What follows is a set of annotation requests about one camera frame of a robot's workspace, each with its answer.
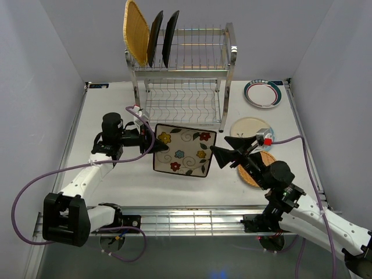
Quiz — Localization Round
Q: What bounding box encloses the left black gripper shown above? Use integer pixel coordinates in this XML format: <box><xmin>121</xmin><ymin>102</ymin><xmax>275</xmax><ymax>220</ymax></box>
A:
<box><xmin>116</xmin><ymin>121</ymin><xmax>169</xmax><ymax>155</ymax></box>

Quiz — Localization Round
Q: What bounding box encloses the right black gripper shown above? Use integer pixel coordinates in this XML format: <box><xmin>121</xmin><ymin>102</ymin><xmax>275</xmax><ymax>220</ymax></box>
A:
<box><xmin>209</xmin><ymin>135</ymin><xmax>270</xmax><ymax>191</ymax></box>

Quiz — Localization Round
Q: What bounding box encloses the beige floral square plate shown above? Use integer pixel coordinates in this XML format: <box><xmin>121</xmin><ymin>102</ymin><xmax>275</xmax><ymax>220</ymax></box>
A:
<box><xmin>153</xmin><ymin>124</ymin><xmax>217</xmax><ymax>178</ymax></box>

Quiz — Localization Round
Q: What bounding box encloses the black floral square plate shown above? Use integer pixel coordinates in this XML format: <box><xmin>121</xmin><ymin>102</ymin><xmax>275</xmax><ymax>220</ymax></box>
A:
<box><xmin>162</xmin><ymin>10</ymin><xmax>180</xmax><ymax>68</ymax></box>
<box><xmin>147</xmin><ymin>10</ymin><xmax>163</xmax><ymax>67</ymax></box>

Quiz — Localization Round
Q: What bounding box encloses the square woven bamboo plate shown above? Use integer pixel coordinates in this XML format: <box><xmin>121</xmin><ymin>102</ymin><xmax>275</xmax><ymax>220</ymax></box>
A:
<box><xmin>123</xmin><ymin>0</ymin><xmax>149</xmax><ymax>67</ymax></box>

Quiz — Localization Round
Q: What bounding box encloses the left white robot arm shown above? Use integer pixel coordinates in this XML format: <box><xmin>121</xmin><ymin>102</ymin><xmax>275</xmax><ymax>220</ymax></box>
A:
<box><xmin>42</xmin><ymin>105</ymin><xmax>168</xmax><ymax>247</ymax></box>

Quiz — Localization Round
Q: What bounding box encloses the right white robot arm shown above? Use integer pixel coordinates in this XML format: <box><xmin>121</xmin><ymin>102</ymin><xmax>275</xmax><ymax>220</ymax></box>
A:
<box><xmin>210</xmin><ymin>132</ymin><xmax>371</xmax><ymax>278</ymax></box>

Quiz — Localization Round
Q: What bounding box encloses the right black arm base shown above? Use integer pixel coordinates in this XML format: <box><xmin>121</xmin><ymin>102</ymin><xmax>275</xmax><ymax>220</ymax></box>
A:
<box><xmin>240</xmin><ymin>214</ymin><xmax>280</xmax><ymax>233</ymax></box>

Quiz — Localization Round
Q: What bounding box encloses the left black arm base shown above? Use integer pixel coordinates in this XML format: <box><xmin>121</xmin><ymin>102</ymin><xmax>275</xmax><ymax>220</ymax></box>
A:
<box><xmin>109</xmin><ymin>214</ymin><xmax>142</xmax><ymax>235</ymax></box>

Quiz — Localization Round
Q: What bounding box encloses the steel two-tier dish rack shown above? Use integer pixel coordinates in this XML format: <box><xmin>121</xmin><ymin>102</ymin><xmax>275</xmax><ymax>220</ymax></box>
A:
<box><xmin>125</xmin><ymin>23</ymin><xmax>238</xmax><ymax>132</ymax></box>

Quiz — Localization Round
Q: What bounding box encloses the cream and blue round plate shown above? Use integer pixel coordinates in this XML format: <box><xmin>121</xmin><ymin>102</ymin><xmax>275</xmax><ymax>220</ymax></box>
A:
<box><xmin>230</xmin><ymin>117</ymin><xmax>275</xmax><ymax>140</ymax></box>

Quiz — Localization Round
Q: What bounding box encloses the round woven bamboo plate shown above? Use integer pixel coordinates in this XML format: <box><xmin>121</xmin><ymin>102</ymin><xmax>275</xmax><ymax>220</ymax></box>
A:
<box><xmin>238</xmin><ymin>151</ymin><xmax>276</xmax><ymax>188</ymax></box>

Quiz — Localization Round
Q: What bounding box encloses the white plate teal red rim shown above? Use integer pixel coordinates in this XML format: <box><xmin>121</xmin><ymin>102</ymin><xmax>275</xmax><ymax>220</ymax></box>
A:
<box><xmin>244</xmin><ymin>79</ymin><xmax>282</xmax><ymax>109</ymax></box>

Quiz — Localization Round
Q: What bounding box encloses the right blue table label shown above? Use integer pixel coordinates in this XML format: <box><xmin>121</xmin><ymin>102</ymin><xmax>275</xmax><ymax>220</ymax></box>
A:
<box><xmin>271</xmin><ymin>81</ymin><xmax>284</xmax><ymax>85</ymax></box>

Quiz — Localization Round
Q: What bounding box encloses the blue table label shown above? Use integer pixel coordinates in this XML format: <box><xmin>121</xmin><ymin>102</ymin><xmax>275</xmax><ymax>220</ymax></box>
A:
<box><xmin>89</xmin><ymin>84</ymin><xmax>109</xmax><ymax>89</ymax></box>
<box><xmin>271</xmin><ymin>81</ymin><xmax>284</xmax><ymax>85</ymax></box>

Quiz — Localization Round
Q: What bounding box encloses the left blue table label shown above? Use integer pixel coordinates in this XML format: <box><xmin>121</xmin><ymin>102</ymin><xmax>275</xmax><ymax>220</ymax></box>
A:
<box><xmin>89</xmin><ymin>84</ymin><xmax>109</xmax><ymax>89</ymax></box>

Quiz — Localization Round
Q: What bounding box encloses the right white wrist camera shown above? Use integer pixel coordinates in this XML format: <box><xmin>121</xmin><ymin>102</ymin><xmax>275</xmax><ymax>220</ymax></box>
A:
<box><xmin>256</xmin><ymin>128</ymin><xmax>274</xmax><ymax>147</ymax></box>

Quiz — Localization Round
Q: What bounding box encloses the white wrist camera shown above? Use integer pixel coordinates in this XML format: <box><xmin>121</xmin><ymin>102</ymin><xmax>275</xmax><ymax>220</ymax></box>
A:
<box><xmin>132</xmin><ymin>105</ymin><xmax>149</xmax><ymax>130</ymax></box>
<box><xmin>256</xmin><ymin>128</ymin><xmax>274</xmax><ymax>147</ymax></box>

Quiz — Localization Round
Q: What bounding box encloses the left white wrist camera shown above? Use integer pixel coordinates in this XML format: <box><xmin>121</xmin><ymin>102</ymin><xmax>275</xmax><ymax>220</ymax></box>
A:
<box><xmin>132</xmin><ymin>105</ymin><xmax>149</xmax><ymax>130</ymax></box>

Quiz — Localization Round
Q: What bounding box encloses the aluminium front rail frame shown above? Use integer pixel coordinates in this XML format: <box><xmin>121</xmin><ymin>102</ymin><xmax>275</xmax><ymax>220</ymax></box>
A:
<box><xmin>24</xmin><ymin>210</ymin><xmax>363</xmax><ymax>279</ymax></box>

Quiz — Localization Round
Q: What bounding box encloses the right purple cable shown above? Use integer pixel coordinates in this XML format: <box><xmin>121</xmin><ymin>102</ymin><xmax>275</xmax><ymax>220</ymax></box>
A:
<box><xmin>271</xmin><ymin>135</ymin><xmax>339</xmax><ymax>279</ymax></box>

